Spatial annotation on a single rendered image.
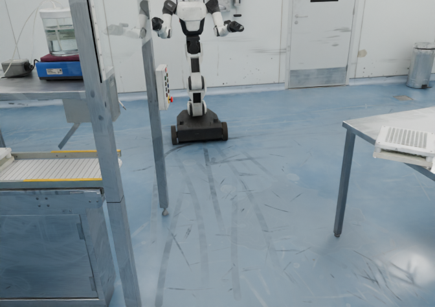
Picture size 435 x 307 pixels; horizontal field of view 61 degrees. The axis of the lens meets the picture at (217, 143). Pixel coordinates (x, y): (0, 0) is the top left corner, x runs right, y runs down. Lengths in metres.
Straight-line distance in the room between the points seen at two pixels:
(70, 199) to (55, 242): 0.31
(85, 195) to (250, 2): 4.10
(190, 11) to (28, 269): 2.56
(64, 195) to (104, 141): 0.37
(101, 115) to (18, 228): 0.80
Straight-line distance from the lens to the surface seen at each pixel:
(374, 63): 6.12
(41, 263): 2.09
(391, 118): 2.40
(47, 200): 1.77
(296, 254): 2.47
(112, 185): 1.54
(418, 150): 1.85
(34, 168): 1.93
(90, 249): 1.92
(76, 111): 1.76
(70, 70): 1.55
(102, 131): 1.44
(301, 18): 5.51
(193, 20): 3.68
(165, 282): 2.30
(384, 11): 6.01
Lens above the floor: 1.63
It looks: 25 degrees down
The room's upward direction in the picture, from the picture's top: 2 degrees counter-clockwise
